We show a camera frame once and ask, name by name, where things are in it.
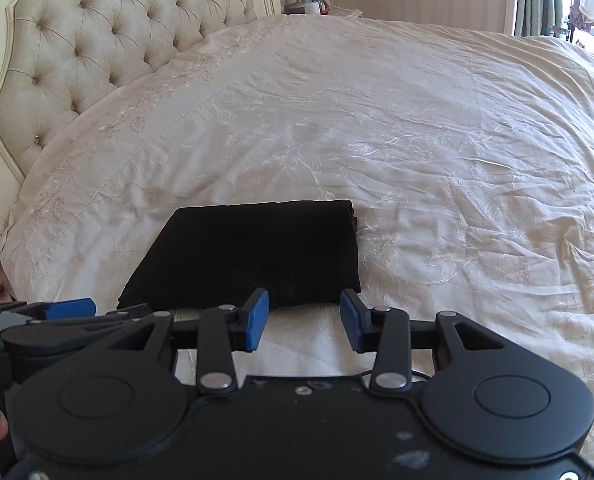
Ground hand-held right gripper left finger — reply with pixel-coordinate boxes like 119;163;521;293
104;288;271;395

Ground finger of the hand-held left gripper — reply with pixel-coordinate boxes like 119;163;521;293
24;298;97;322

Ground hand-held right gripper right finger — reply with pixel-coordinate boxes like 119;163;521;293
340;289;508;394

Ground black pants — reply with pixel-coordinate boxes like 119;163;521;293
116;200;363;311

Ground cream embroidered bedspread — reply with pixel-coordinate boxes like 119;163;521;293
0;12;594;466

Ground cream tufted headboard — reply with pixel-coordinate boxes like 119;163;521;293
0;0;280;261

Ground cluttered nightstand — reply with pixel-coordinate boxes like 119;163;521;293
283;0;364;18

